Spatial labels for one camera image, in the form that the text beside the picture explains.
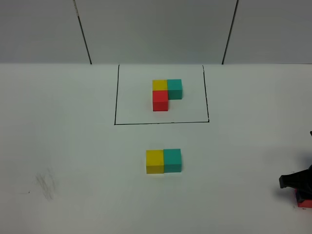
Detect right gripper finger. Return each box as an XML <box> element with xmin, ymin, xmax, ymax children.
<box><xmin>295</xmin><ymin>189</ymin><xmax>306</xmax><ymax>202</ymax></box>

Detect red template block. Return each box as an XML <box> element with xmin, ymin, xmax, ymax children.
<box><xmin>153</xmin><ymin>90</ymin><xmax>169</xmax><ymax>112</ymax></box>

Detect green template block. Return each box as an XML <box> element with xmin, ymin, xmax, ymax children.
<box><xmin>167</xmin><ymin>79</ymin><xmax>183</xmax><ymax>100</ymax></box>

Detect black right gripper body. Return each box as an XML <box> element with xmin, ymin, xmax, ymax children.
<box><xmin>279</xmin><ymin>166</ymin><xmax>312</xmax><ymax>199</ymax></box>

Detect yellow template block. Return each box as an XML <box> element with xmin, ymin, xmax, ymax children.
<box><xmin>152</xmin><ymin>79</ymin><xmax>168</xmax><ymax>91</ymax></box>

